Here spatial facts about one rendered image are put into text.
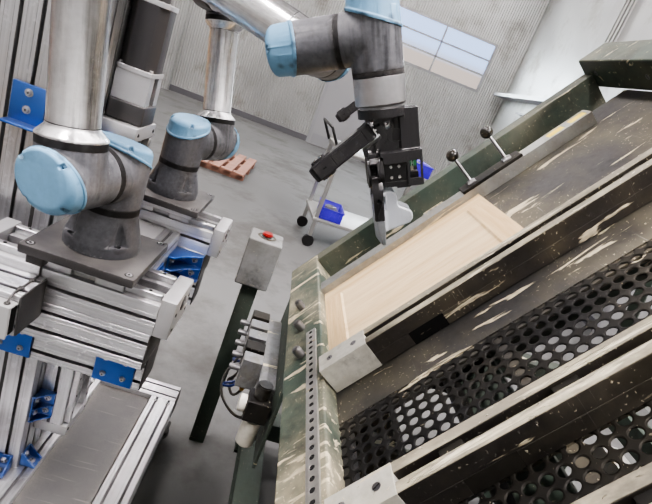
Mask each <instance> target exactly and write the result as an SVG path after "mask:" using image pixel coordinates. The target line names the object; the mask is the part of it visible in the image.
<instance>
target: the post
mask: <svg viewBox="0 0 652 504"><path fill-rule="evenodd" d="M257 290H258V289H255V288H252V287H249V286H246V285H243V284H242V285H241V288H240V291H239V294H238V297H237V300H236V303H235V306H234V309H233V311H232V314H231V317H230V320H229V323H228V326H227V329H226V332H225V335H224V338H223V341H222V343H221V346H220V349H219V352H218V355H217V358H216V361H215V364H214V367H213V370H212V373H211V376H210V378H209V381H208V384H207V387H206V390H205V393H204V396H203V399H202V402H201V405H200V408H199V410H198V413H197V416H196V419H195V422H194V425H193V428H192V431H191V434H190V437H189V440H193V441H197V442H200V443H203V442H204V439H205V436H206V434H207V431H208V428H209V425H210V422H211V420H212V417H213V414H214V411H215V408H216V405H217V403H218V400H219V397H220V382H221V379H222V376H223V374H224V373H225V371H226V370H227V368H228V367H229V364H230V362H232V361H233V360H232V358H233V357H234V356H232V352H233V350H236V349H237V347H238V345H235V341H236V339H240V338H241V335H240V334H238V330H239V329H243V330H244V327H245V325H241V324H240V321H241V319H244V320H247V319H248V316H249V313H250V310H251V307H252V305H253V302H254V299H255V296H256V293H257Z"/></svg>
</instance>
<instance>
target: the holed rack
mask: <svg viewBox="0 0 652 504"><path fill-rule="evenodd" d="M305 504H322V498H321V467H320V435H319V403H318V372H317V340H316V328H313V329H312V330H310V331H309V332H307V333H306V453H305Z"/></svg>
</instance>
